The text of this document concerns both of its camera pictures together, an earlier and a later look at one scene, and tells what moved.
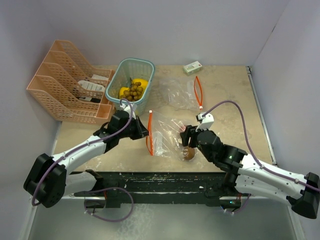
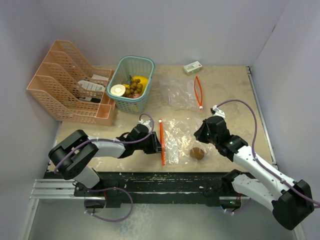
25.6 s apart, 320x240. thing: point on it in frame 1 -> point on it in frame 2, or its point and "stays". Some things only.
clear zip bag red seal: (182, 94) stays
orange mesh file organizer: (68, 88) stays
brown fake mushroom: (188, 153) -> (197, 153)
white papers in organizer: (92, 86) stays
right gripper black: (190, 132) -> (199, 134)
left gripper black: (140, 129) -> (155, 143)
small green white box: (192, 68) stays
